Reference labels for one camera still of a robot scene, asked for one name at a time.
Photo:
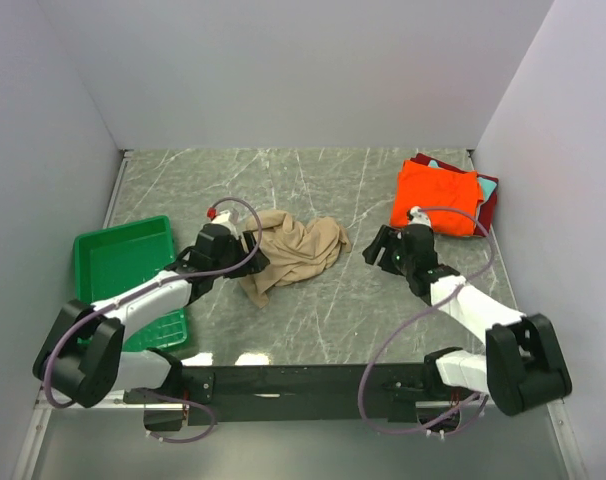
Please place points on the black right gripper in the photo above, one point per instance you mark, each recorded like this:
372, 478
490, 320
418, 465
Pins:
386, 237

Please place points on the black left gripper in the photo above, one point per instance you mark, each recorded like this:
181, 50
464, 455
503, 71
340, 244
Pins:
256, 263

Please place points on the beige t shirt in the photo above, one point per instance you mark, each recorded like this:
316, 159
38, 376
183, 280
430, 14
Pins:
296, 251

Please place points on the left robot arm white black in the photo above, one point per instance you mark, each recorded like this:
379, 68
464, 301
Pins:
83, 358

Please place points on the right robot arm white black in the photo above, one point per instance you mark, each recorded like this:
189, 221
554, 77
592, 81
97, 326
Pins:
522, 365

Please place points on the orange folded t shirt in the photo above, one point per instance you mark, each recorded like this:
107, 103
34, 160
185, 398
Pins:
425, 186

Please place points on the dark red folded t shirt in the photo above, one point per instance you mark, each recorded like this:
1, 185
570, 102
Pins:
455, 224

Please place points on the teal folded t shirt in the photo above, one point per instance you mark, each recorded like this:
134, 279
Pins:
487, 185

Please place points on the green plastic tray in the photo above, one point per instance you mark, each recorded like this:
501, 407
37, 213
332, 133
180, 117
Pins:
113, 260

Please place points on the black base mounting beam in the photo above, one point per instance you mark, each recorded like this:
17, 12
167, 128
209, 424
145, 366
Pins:
261, 393

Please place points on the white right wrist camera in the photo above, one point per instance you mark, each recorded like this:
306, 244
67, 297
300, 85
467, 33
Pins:
416, 216

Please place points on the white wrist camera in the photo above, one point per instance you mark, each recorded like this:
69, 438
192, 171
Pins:
227, 218
416, 216

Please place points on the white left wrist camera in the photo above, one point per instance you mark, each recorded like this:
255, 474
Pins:
227, 218

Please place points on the aluminium frame rail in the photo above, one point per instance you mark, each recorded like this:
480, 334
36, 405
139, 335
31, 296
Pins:
33, 445

